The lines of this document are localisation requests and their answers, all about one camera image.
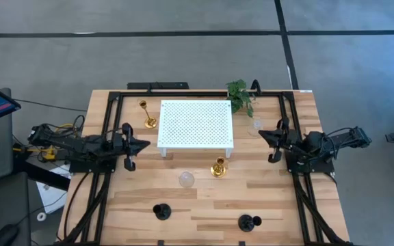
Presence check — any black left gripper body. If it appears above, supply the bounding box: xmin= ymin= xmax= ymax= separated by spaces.
xmin=113 ymin=122 xmax=137 ymax=172

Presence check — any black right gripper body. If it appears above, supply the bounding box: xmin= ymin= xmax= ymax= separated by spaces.
xmin=267 ymin=118 xmax=299 ymax=164

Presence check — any clear glass candle holder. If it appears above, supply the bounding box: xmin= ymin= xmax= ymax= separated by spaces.
xmin=247 ymin=118 xmax=265 ymax=137
xmin=178 ymin=171 xmax=196 ymax=189

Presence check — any tall gold candlestick holder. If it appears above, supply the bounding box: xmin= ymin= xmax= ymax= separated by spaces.
xmin=138 ymin=99 xmax=159 ymax=130

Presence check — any short gold candlestick holder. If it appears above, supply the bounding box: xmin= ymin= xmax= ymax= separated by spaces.
xmin=210 ymin=156 xmax=228 ymax=178

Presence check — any short black candlestick holder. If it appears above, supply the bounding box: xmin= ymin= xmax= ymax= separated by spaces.
xmin=152 ymin=202 xmax=172 ymax=221

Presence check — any tall black candlestick holder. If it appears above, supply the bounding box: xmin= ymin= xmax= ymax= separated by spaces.
xmin=237 ymin=214 xmax=263 ymax=233

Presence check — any green artificial plant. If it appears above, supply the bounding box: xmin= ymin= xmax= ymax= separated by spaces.
xmin=226 ymin=79 xmax=257 ymax=119

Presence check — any black arched clamp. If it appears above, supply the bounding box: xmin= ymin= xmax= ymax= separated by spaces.
xmin=250 ymin=79 xmax=263 ymax=96

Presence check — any white perforated metal shelf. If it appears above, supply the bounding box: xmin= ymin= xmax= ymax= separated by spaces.
xmin=157 ymin=99 xmax=235 ymax=159

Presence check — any black box behind table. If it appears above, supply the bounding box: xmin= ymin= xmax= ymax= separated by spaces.
xmin=127 ymin=81 xmax=189 ymax=91

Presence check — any white paper sheet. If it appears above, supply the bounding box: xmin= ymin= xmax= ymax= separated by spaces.
xmin=35 ymin=163 xmax=71 ymax=215

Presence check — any black stand leg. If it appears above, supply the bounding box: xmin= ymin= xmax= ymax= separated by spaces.
xmin=12 ymin=156 xmax=71 ymax=191

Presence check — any dark grey desk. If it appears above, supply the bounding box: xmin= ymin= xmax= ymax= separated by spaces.
xmin=0 ymin=172 xmax=32 ymax=246

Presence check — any black computer mouse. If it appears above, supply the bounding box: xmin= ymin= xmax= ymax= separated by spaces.
xmin=0 ymin=223 xmax=21 ymax=246

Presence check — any yellow power cable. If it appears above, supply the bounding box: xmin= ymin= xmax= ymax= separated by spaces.
xmin=12 ymin=123 xmax=77 ymax=161

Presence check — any thin black floor cable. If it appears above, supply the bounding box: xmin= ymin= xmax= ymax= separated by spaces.
xmin=12 ymin=98 xmax=88 ymax=113

